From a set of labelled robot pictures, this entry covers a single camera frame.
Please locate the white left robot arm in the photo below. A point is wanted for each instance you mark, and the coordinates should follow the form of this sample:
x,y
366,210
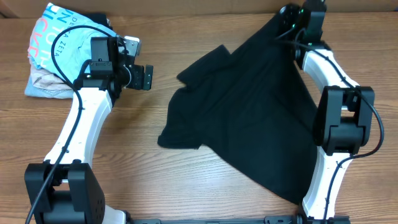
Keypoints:
x,y
63,188

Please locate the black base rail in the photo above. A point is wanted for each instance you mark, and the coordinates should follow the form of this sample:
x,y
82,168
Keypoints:
x,y
214,221

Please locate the grey-blue folded garment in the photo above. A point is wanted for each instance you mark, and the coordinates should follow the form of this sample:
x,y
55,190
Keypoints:
x,y
33,91

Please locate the black folded garment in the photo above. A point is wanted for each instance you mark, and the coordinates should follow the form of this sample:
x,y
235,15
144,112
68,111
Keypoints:
x,y
99,18

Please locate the light blue printed t-shirt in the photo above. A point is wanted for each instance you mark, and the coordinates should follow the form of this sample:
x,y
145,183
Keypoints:
x,y
70,33

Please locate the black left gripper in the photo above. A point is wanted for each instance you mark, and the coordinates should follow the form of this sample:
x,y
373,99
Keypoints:
x,y
147,77

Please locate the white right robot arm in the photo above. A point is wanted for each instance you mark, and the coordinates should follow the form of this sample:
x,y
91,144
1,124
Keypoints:
x,y
344,115

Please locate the black t-shirt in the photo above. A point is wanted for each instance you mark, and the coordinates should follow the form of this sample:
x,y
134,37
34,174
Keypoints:
x,y
253,109

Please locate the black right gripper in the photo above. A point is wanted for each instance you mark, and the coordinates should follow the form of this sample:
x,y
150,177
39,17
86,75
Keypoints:
x,y
288,23

